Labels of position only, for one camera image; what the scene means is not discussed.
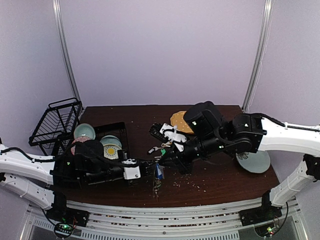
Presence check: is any blue tag key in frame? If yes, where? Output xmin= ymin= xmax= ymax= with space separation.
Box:
xmin=155 ymin=163 xmax=164 ymax=180

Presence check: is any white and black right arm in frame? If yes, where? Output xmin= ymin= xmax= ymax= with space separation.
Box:
xmin=149 ymin=101 xmax=320 ymax=221

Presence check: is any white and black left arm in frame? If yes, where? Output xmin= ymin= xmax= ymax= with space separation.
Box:
xmin=0 ymin=139 xmax=155 ymax=195

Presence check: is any black tag key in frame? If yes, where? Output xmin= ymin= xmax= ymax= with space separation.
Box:
xmin=147 ymin=146 xmax=160 ymax=155

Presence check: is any yellow tag key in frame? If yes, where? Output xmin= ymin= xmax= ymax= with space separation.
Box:
xmin=161 ymin=142 xmax=172 ymax=148

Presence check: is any patterned plate in stand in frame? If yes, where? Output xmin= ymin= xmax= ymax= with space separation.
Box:
xmin=103 ymin=143 xmax=122 ymax=160

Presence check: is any yellow polka dot plate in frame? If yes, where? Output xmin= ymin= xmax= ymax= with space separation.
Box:
xmin=170 ymin=111 xmax=194 ymax=134

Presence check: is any teal bowl in stand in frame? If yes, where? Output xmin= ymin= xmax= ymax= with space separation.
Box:
xmin=73 ymin=123 xmax=96 ymax=140

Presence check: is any teal floral plate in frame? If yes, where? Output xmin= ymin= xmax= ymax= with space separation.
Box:
xmin=235 ymin=151 xmax=271 ymax=174

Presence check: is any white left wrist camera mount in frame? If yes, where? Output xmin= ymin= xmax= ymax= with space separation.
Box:
xmin=122 ymin=158 xmax=141 ymax=180

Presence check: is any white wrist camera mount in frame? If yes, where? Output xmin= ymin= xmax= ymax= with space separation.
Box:
xmin=159 ymin=123 xmax=187 ymax=152
xmin=122 ymin=158 xmax=141 ymax=180

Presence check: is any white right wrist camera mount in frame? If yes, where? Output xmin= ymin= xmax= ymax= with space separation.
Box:
xmin=159 ymin=123 xmax=187 ymax=152

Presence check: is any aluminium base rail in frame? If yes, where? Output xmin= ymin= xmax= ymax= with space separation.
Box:
xmin=24 ymin=197 xmax=301 ymax=240

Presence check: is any black wire dish rack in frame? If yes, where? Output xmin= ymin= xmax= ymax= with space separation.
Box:
xmin=28 ymin=97 xmax=83 ymax=156

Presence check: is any left aluminium corner post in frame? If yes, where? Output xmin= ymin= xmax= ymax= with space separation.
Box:
xmin=52 ymin=0 xmax=81 ymax=100

